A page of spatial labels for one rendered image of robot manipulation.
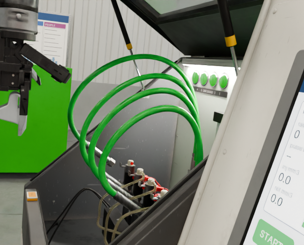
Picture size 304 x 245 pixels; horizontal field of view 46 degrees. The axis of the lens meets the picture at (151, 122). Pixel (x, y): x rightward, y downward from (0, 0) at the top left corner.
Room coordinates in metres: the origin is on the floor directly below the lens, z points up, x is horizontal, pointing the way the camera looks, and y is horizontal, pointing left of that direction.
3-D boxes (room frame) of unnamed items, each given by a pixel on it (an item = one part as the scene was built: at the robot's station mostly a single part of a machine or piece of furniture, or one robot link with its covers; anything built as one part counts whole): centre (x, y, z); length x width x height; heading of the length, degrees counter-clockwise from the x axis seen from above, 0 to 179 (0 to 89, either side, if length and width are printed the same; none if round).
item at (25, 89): (0.73, 0.27, 1.31); 0.05 x 0.02 x 0.09; 22
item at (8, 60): (0.74, 0.30, 1.38); 0.09 x 0.08 x 0.12; 112
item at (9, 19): (0.74, 0.29, 1.46); 0.08 x 0.08 x 0.05
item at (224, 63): (1.07, -0.20, 1.43); 0.54 x 0.03 x 0.02; 22
